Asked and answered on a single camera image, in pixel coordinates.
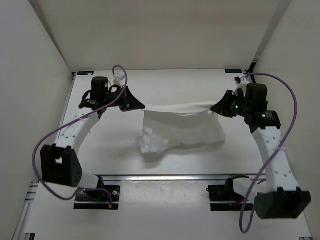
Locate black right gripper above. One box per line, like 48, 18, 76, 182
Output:
211, 90, 251, 118

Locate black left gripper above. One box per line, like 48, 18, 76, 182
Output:
102, 85, 144, 112

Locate white pleated skirt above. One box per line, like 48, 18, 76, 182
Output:
135, 101, 226, 163

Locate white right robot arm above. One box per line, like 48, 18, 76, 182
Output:
210, 83, 312, 219

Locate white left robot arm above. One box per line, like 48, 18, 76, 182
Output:
40, 73, 145, 200

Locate white front cover board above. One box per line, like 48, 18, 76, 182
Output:
25, 181, 311, 240

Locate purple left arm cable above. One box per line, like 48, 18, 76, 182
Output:
32, 65, 129, 201

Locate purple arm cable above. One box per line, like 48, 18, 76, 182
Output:
239, 72, 299, 234
32, 65, 129, 201

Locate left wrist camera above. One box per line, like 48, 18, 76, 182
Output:
113, 72, 126, 87

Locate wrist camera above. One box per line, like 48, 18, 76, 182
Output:
113, 72, 126, 87
232, 75, 250, 96

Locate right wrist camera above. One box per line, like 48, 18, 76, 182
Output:
232, 75, 250, 96

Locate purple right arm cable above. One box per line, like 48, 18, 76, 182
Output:
239, 72, 299, 234

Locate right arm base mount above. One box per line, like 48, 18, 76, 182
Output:
206, 175, 249, 212

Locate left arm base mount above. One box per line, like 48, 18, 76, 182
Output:
73, 183, 121, 211

